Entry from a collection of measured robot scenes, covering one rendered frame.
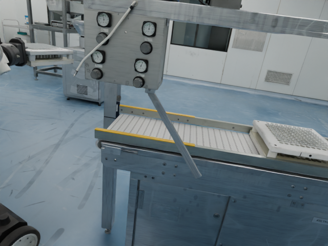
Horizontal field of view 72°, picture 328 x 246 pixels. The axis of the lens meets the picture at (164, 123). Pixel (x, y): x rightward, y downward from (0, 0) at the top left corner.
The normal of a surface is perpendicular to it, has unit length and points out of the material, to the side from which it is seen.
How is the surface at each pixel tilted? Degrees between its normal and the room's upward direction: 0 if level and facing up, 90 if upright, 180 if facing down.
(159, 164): 90
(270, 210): 90
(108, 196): 90
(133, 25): 90
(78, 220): 0
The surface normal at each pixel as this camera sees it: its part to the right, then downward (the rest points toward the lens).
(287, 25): -0.12, 0.37
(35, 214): 0.12, -0.92
